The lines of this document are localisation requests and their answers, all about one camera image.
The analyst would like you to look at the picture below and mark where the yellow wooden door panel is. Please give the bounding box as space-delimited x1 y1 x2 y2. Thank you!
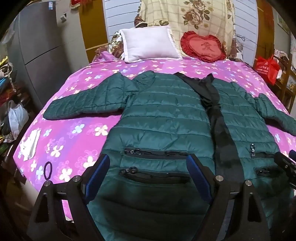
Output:
80 0 109 63

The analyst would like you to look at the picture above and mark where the brown floral bedding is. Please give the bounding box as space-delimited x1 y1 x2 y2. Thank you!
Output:
95 30 126 62

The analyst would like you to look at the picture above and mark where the black hair tie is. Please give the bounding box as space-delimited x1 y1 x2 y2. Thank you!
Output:
44 162 54 180

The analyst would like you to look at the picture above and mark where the red gift bag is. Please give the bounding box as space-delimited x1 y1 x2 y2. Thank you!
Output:
254 54 281 85

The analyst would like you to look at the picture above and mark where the purple floral bed sheet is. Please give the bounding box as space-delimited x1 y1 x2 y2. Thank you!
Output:
13 51 296 223

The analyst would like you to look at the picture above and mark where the red heart-shaped cushion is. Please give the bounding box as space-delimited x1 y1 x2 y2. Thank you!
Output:
180 31 226 62

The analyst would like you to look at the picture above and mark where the pile of colourful clutter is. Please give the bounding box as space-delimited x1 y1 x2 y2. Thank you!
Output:
0 56 28 144

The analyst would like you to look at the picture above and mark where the cream rose-print quilt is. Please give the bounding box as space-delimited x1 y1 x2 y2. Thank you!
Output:
138 0 236 58

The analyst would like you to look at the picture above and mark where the grey refrigerator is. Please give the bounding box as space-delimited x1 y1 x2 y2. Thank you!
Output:
6 0 89 114

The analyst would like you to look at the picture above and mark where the brown wooden door frame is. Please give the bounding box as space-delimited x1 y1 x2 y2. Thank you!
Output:
257 0 275 67

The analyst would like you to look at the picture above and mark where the wooden chair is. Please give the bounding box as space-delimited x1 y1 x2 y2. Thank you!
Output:
274 50 296 114

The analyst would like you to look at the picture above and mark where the dark green puffer jacket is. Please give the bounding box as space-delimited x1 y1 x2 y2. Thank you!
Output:
43 70 296 241

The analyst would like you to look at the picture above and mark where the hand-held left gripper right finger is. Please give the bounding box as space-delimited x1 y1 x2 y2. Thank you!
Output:
186 153 271 241

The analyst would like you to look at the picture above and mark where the red wall decoration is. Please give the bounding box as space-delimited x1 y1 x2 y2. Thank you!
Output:
70 0 93 9

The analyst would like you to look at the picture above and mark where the white plastic bag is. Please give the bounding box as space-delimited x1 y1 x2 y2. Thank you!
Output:
8 103 29 139

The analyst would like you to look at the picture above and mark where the white square pillow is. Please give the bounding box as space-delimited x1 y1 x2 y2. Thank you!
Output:
119 25 183 63

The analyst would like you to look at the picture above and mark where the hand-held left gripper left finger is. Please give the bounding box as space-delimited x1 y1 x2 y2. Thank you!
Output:
26 153 111 241

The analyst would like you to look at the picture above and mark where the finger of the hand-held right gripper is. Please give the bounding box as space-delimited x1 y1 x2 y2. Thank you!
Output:
274 150 296 185

